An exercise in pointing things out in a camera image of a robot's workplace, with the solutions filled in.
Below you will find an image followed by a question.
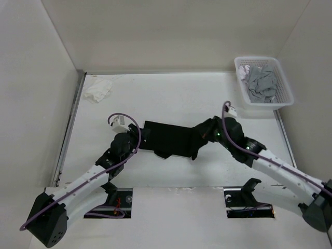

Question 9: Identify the black tank top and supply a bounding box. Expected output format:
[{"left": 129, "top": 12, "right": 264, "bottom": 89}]
[{"left": 140, "top": 121, "right": 208, "bottom": 160}]

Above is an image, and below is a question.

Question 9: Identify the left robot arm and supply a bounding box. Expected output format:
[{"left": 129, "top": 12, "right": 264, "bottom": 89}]
[{"left": 23, "top": 124, "right": 150, "bottom": 248}]

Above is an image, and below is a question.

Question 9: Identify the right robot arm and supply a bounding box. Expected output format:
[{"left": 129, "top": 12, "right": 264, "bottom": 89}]
[{"left": 195, "top": 116, "right": 331, "bottom": 232}]

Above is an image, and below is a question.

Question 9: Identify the white folded tank top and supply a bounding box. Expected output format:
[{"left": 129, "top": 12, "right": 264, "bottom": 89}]
[{"left": 83, "top": 78, "right": 113, "bottom": 104}]

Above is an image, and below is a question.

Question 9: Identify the pale pink tank top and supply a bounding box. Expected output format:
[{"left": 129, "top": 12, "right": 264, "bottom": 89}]
[{"left": 239, "top": 65, "right": 251, "bottom": 81}]

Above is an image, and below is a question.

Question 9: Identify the grey tank top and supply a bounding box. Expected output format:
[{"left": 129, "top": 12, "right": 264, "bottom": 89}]
[{"left": 247, "top": 64, "right": 277, "bottom": 104}]

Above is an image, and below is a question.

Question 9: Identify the white plastic basket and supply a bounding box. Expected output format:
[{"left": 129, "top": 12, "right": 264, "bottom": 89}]
[{"left": 234, "top": 57, "right": 294, "bottom": 111}]

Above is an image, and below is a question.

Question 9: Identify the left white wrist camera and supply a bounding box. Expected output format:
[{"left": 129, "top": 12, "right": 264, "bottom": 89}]
[{"left": 110, "top": 115, "right": 129, "bottom": 133}]

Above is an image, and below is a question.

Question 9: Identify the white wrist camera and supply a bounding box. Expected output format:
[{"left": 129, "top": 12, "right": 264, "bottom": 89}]
[
  {"left": 110, "top": 115, "right": 129, "bottom": 133},
  {"left": 224, "top": 105, "right": 238, "bottom": 118}
]

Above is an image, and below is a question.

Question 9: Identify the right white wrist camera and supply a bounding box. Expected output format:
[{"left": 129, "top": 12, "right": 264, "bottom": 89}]
[{"left": 224, "top": 105, "right": 238, "bottom": 118}]

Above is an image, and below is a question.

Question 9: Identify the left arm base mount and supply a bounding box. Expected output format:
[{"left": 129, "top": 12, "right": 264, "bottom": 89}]
[{"left": 83, "top": 181, "right": 133, "bottom": 219}]

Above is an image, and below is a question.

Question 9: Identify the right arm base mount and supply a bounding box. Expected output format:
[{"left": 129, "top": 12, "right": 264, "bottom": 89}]
[{"left": 223, "top": 178, "right": 275, "bottom": 218}]

